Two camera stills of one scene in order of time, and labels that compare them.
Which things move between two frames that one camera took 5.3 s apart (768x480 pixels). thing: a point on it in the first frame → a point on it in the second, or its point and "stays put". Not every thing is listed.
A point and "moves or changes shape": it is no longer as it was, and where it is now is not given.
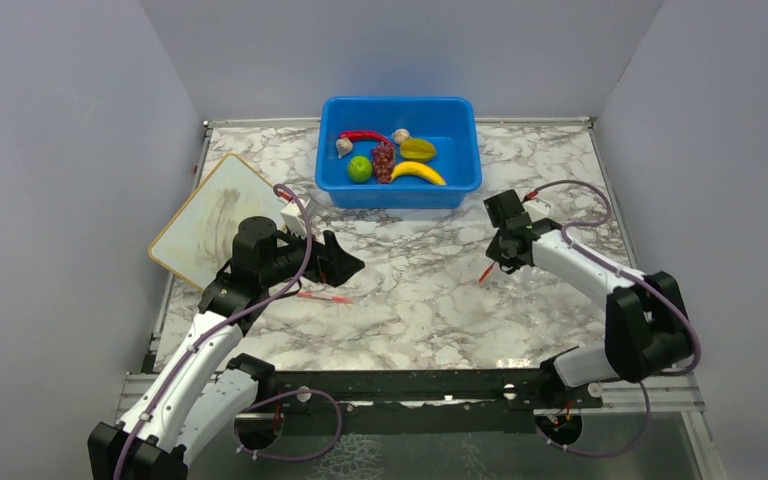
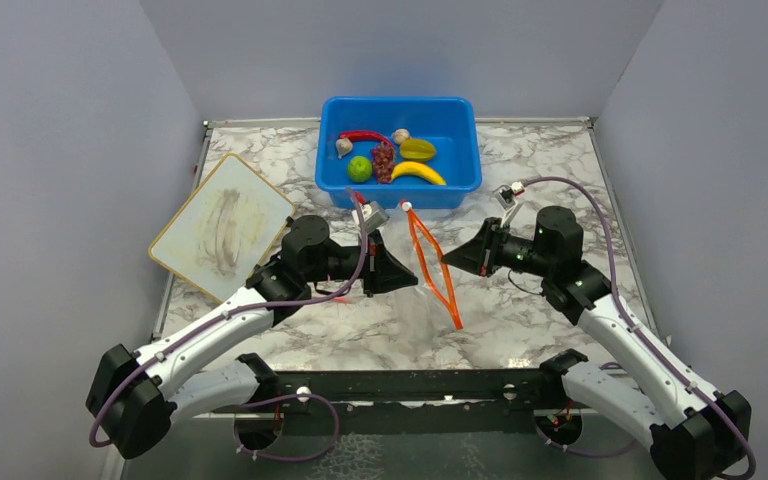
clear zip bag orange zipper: [484, 275] moves or changes shape
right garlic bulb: [400, 135] stays put
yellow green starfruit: [417, 149] stays put
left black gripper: [331, 274] → [382, 272]
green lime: [360, 169] stays put
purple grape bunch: [383, 162] stays put
